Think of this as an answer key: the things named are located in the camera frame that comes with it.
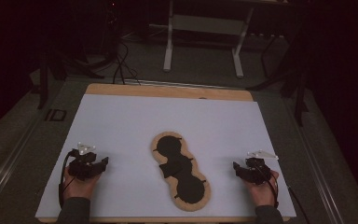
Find wooden lobed board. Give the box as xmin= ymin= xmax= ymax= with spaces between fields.
xmin=150 ymin=131 xmax=212 ymax=213

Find metal floor rail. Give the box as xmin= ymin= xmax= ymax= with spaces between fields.
xmin=0 ymin=92 xmax=54 ymax=217
xmin=284 ymin=98 xmax=347 ymax=224

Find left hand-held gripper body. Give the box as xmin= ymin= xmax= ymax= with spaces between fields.
xmin=67 ymin=142 xmax=102 ymax=182

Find white metal table frame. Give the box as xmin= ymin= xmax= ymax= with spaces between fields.
xmin=162 ymin=0 xmax=256 ymax=79

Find person's right hand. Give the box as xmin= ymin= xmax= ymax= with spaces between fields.
xmin=242 ymin=169 xmax=281 ymax=207

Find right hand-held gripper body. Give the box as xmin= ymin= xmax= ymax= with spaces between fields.
xmin=244 ymin=149 xmax=280 ymax=187

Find black floor cables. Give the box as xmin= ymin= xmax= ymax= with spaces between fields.
xmin=111 ymin=39 xmax=143 ymax=86

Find metal floor strip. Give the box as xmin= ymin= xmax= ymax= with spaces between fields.
xmin=121 ymin=78 xmax=247 ymax=91

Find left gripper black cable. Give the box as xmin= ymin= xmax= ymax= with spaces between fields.
xmin=58 ymin=148 xmax=79 ymax=209

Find person's left hand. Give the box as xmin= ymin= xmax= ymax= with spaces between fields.
xmin=62 ymin=171 xmax=103 ymax=201

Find black metal stand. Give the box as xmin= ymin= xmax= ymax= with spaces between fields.
xmin=279 ymin=31 xmax=311 ymax=128

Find wooden table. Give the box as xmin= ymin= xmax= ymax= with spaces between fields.
xmin=37 ymin=82 xmax=293 ymax=224

